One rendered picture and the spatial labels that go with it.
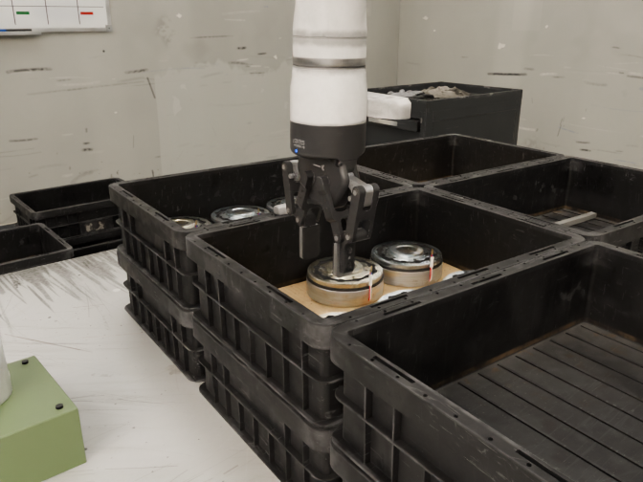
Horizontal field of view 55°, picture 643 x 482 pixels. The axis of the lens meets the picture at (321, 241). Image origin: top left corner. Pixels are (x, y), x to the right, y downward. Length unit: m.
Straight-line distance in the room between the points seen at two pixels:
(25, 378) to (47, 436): 0.11
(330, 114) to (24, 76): 3.24
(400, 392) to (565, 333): 0.36
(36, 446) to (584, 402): 0.57
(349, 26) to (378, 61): 4.50
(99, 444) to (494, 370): 0.47
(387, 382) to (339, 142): 0.23
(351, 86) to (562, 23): 3.82
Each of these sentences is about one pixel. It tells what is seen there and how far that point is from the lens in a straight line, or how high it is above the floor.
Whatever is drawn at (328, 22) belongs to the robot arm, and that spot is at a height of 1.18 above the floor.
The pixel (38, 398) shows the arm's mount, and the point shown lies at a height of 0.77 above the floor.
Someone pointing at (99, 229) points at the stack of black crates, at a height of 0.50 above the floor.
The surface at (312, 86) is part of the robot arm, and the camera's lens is 0.58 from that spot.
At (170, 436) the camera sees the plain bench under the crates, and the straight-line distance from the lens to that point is 0.80.
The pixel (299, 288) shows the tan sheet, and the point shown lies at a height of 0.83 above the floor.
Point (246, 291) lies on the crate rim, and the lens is 0.63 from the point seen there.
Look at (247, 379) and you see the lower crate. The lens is 0.69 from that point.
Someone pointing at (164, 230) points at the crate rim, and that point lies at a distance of 0.82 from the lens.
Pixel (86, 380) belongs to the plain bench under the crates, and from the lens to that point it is 0.94.
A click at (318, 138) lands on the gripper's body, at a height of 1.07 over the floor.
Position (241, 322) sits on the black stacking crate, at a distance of 0.67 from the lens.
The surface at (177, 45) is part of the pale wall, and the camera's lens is 4.05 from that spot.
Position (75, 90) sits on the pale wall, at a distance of 3.82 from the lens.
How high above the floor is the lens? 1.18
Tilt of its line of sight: 20 degrees down
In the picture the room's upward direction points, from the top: straight up
